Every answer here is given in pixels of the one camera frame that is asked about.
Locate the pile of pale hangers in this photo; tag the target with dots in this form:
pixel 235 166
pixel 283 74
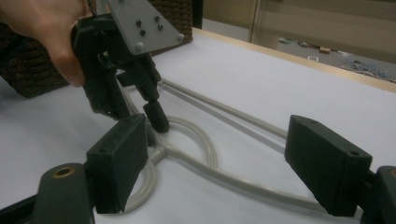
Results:
pixel 367 70

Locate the small white floor item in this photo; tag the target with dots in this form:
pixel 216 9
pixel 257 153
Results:
pixel 312 58

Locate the grey plastic clothes hanger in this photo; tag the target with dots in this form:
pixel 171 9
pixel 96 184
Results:
pixel 157 154

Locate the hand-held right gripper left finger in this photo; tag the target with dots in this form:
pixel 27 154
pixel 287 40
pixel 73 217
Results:
pixel 118 165

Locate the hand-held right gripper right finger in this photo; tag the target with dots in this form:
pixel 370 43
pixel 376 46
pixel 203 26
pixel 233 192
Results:
pixel 327 165

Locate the brown woven basket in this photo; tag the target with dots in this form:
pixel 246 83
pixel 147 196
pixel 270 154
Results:
pixel 28 74

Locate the white table sheet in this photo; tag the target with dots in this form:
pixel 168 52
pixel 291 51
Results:
pixel 280 93

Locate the wooden shelf unit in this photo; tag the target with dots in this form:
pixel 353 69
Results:
pixel 311 18

